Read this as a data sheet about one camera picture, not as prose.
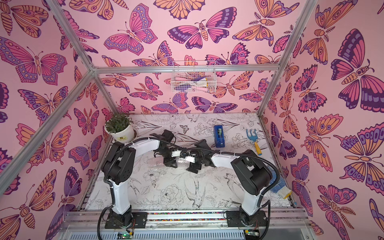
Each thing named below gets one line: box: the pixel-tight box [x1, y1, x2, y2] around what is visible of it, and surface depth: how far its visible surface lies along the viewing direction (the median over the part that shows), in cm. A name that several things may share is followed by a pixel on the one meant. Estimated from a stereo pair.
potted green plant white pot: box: [104, 112, 135, 143], surface depth 95 cm
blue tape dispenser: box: [214, 125, 225, 148], surface depth 102 cm
